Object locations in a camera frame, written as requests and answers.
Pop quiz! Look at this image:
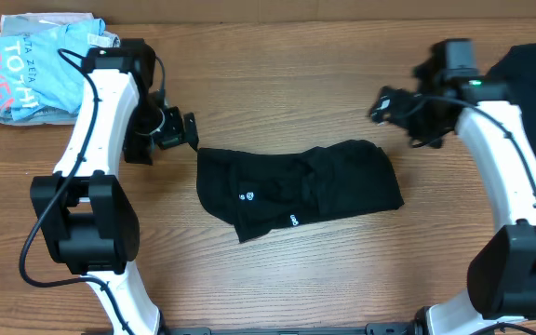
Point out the black t-shirt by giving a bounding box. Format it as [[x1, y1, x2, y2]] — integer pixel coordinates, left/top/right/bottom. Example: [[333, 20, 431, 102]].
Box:
[[196, 140, 404, 242]]

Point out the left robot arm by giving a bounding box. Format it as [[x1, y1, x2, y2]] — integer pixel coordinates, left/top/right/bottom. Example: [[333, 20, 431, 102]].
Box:
[[19, 39, 199, 334]]

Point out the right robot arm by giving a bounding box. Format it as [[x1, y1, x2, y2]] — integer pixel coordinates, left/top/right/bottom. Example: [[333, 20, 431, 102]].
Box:
[[366, 39, 536, 334]]

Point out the light blue printed t-shirt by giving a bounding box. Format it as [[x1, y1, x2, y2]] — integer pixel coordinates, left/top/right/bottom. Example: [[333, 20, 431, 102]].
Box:
[[0, 18, 107, 123]]

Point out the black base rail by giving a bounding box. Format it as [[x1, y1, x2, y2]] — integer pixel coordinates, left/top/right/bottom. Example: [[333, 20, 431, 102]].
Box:
[[158, 322, 428, 335]]

